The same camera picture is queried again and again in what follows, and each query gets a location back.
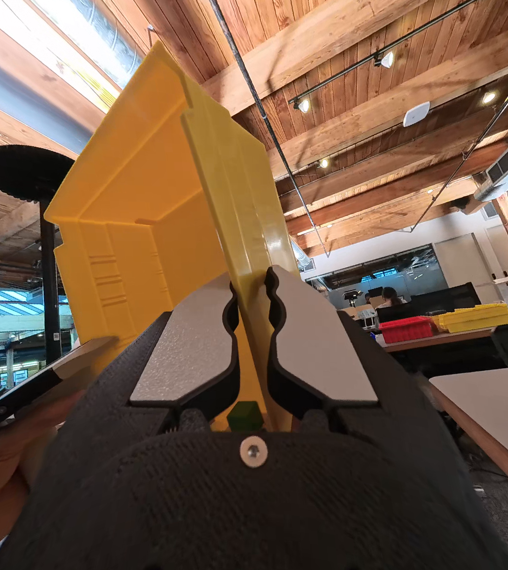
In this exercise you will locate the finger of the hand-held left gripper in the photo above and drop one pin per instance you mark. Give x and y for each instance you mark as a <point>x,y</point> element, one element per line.
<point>87,356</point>

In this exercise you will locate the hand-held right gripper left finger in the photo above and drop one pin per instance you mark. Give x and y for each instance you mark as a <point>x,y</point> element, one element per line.
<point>182,356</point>

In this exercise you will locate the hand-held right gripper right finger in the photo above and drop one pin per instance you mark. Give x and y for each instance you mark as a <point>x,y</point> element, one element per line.
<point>320,352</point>

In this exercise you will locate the green wooden cube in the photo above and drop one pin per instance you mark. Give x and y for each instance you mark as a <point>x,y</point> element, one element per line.
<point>245,416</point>

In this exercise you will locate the yellow plastic box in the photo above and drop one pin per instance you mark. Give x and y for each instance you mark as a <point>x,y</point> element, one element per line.
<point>147,178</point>

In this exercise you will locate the red plastic bin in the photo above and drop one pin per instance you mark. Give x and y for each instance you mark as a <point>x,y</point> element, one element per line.
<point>407,330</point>

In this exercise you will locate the long wooden desk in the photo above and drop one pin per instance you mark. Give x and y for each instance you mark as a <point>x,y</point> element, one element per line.
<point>450,341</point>

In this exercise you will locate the stack of yellow bins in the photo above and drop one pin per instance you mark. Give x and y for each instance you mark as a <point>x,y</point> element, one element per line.
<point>472,318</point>

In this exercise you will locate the white table with wood edge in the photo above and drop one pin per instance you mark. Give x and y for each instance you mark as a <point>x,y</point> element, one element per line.
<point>490,409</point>

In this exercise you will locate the white track spotlight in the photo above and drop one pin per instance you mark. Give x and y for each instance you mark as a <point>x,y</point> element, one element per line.
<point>386,59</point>
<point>324,163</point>
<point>303,105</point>

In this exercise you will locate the black floor lamp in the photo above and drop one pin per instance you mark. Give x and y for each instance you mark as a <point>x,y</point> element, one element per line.
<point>22,173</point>

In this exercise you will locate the black ceiling pipe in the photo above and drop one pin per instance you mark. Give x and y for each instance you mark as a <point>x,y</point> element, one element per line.
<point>263,116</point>

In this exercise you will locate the white ceiling access point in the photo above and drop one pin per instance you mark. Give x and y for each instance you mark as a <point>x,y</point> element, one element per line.
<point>416,114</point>

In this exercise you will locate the metal air duct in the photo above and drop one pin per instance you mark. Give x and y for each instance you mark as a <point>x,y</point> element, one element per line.
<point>503,169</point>

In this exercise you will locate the silver spiral duct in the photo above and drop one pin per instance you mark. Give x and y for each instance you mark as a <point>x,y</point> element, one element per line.
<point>98,35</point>

